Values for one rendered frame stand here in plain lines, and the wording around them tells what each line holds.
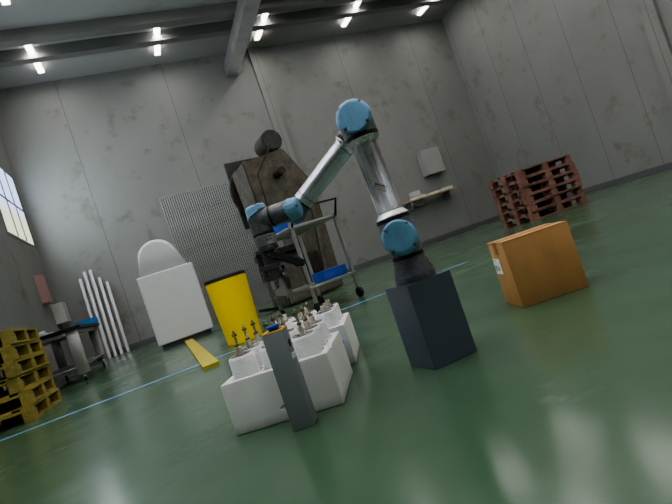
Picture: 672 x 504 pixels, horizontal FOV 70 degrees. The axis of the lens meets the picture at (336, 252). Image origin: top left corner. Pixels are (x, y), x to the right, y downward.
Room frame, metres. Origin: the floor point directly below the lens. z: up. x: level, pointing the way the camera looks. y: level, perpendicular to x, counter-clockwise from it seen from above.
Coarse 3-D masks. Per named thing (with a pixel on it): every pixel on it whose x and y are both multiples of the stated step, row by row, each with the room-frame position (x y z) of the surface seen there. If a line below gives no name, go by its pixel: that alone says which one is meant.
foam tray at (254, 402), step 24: (336, 336) 1.89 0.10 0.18; (312, 360) 1.62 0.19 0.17; (336, 360) 1.73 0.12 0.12; (240, 384) 1.65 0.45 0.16; (264, 384) 1.64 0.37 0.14; (312, 384) 1.62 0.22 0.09; (336, 384) 1.61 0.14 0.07; (240, 408) 1.65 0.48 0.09; (264, 408) 1.64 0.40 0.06; (240, 432) 1.65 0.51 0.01
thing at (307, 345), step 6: (306, 336) 1.66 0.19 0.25; (312, 336) 1.67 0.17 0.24; (294, 342) 1.66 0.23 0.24; (300, 342) 1.65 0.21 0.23; (306, 342) 1.65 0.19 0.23; (312, 342) 1.66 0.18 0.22; (318, 342) 1.68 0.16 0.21; (294, 348) 1.67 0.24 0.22; (300, 348) 1.65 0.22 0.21; (306, 348) 1.65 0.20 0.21; (312, 348) 1.66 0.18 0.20; (318, 348) 1.67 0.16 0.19; (300, 354) 1.66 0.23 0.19; (306, 354) 1.65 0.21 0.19; (312, 354) 1.65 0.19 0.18
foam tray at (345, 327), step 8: (344, 320) 2.25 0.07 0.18; (328, 328) 2.17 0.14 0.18; (336, 328) 2.15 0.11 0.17; (344, 328) 2.15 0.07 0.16; (352, 328) 2.45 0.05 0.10; (344, 336) 2.15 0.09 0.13; (352, 336) 2.33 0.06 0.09; (344, 344) 2.15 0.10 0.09; (352, 344) 2.22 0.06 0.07; (352, 352) 2.15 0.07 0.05; (352, 360) 2.15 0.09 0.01
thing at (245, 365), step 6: (246, 354) 1.69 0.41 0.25; (252, 354) 1.71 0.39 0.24; (234, 360) 1.68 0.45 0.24; (240, 360) 1.68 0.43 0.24; (246, 360) 1.68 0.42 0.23; (252, 360) 1.70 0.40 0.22; (234, 366) 1.68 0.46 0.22; (240, 366) 1.68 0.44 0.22; (246, 366) 1.68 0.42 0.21; (252, 366) 1.69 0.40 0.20; (258, 366) 1.72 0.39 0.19; (234, 372) 1.69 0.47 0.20; (240, 372) 1.68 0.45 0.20; (246, 372) 1.68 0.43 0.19; (252, 372) 1.69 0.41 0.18; (234, 378) 1.71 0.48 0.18
